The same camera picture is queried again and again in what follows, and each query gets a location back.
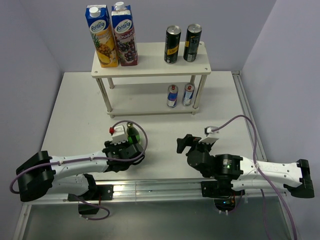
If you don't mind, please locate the black can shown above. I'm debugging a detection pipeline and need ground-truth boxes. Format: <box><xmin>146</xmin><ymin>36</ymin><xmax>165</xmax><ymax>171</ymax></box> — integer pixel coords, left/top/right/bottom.
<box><xmin>164</xmin><ymin>25</ymin><xmax>181</xmax><ymax>64</ymax></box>
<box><xmin>183</xmin><ymin>23</ymin><xmax>202</xmax><ymax>62</ymax></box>

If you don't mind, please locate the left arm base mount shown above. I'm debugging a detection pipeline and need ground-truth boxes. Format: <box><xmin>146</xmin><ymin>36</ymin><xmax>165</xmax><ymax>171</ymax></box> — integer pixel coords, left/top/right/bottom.
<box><xmin>67</xmin><ymin>184</ymin><xmax>114</xmax><ymax>221</ymax></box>

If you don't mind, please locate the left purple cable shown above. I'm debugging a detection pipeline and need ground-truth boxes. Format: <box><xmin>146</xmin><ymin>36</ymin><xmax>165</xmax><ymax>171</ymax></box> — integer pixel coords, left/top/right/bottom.
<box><xmin>9</xmin><ymin>120</ymin><xmax>148</xmax><ymax>221</ymax></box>

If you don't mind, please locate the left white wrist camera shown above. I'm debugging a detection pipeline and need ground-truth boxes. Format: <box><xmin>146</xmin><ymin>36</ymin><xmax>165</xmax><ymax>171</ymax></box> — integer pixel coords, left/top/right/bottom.
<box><xmin>109</xmin><ymin>125</ymin><xmax>128</xmax><ymax>145</ymax></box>

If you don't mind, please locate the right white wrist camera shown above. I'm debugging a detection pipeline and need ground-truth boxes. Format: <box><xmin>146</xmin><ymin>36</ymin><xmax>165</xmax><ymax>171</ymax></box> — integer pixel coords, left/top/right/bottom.
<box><xmin>199</xmin><ymin>126</ymin><xmax>219</xmax><ymax>145</ymax></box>

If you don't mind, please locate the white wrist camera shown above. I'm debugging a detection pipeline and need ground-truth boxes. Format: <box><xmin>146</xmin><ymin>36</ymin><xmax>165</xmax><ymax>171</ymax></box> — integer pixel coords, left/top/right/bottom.
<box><xmin>109</xmin><ymin>125</ymin><xmax>128</xmax><ymax>145</ymax></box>
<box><xmin>199</xmin><ymin>126</ymin><xmax>219</xmax><ymax>145</ymax></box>

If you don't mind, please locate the white two-tier shelf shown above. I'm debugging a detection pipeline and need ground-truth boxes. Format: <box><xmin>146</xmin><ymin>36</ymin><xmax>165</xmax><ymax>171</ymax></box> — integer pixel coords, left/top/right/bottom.
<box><xmin>91</xmin><ymin>42</ymin><xmax>211</xmax><ymax>118</ymax></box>

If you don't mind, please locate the aluminium right rail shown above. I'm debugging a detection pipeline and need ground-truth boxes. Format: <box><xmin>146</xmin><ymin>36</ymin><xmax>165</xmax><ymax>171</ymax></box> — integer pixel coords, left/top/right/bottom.
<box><xmin>231</xmin><ymin>70</ymin><xmax>268</xmax><ymax>162</ymax></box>

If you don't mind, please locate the green glass bottle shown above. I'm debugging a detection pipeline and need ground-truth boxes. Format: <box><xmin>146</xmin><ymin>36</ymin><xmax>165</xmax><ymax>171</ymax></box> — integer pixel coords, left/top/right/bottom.
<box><xmin>126</xmin><ymin>122</ymin><xmax>141</xmax><ymax>144</ymax></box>

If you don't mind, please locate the silver energy can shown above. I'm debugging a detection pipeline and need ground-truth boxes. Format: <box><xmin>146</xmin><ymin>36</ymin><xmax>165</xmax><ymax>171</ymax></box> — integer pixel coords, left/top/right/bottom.
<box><xmin>182</xmin><ymin>83</ymin><xmax>195</xmax><ymax>106</ymax></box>
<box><xmin>167</xmin><ymin>84</ymin><xmax>179</xmax><ymax>108</ymax></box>

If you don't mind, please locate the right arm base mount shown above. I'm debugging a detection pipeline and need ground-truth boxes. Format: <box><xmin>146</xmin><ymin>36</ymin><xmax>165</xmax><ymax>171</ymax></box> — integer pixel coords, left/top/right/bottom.
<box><xmin>200</xmin><ymin>180</ymin><xmax>245</xmax><ymax>216</ymax></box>

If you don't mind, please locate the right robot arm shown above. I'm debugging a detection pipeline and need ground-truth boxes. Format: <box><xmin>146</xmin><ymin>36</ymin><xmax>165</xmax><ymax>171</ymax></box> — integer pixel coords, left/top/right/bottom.
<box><xmin>176</xmin><ymin>134</ymin><xmax>315</xmax><ymax>199</ymax></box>

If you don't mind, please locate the aluminium rail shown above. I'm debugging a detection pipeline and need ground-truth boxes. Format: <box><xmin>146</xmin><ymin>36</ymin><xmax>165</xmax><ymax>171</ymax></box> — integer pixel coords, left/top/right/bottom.
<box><xmin>22</xmin><ymin>178</ymin><xmax>287</xmax><ymax>206</ymax></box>
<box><xmin>231</xmin><ymin>70</ymin><xmax>268</xmax><ymax>162</ymax></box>

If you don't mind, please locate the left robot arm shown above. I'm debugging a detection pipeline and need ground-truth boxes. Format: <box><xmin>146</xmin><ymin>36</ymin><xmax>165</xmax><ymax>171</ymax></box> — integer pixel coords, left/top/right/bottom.
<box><xmin>14</xmin><ymin>140</ymin><xmax>147</xmax><ymax>202</ymax></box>

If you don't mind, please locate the grape juice carton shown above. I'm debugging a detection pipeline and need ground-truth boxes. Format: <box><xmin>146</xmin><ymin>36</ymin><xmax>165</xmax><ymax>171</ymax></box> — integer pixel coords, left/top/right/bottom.
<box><xmin>111</xmin><ymin>1</ymin><xmax>138</xmax><ymax>67</ymax></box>

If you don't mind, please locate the aluminium front rail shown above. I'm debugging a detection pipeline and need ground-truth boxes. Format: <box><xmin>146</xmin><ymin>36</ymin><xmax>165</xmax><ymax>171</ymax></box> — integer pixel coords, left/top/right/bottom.
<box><xmin>22</xmin><ymin>178</ymin><xmax>287</xmax><ymax>206</ymax></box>

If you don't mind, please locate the pineapple juice carton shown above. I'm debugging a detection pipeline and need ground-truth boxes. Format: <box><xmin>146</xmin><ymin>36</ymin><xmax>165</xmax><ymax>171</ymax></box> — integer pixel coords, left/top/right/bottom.
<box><xmin>85</xmin><ymin>4</ymin><xmax>119</xmax><ymax>68</ymax></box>

